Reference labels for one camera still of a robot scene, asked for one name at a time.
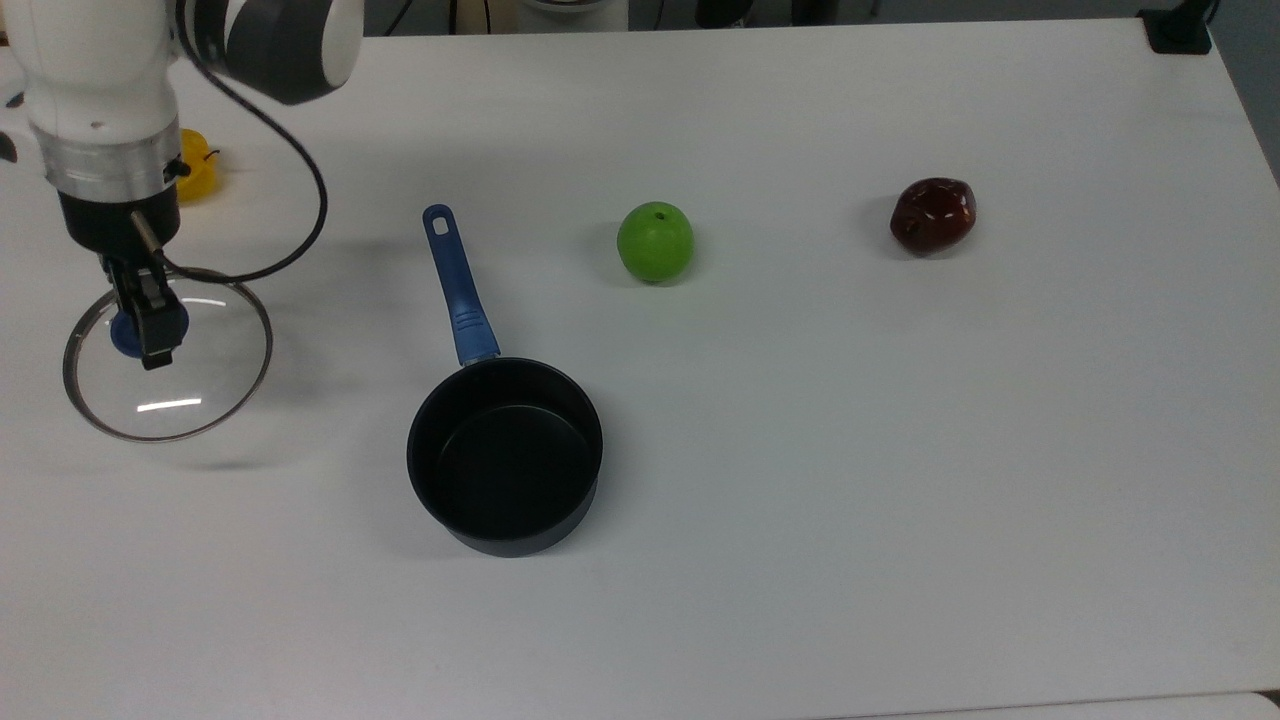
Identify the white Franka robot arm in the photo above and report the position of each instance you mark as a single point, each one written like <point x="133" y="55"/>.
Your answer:
<point x="100" y="70"/>

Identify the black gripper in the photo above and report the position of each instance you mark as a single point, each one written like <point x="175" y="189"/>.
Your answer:
<point x="105" y="222"/>

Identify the green apple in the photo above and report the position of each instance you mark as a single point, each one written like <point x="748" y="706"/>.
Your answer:
<point x="655" y="242"/>

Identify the black corner stand base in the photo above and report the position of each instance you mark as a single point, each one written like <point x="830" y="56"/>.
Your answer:
<point x="1178" y="28"/>

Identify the dark red apple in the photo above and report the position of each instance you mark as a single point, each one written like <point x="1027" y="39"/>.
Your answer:
<point x="932" y="217"/>

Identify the glass lid with blue knob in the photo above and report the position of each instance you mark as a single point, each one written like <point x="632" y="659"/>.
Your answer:
<point x="205" y="370"/>

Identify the yellow star fruit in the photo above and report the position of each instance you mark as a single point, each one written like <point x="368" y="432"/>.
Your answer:
<point x="198" y="172"/>

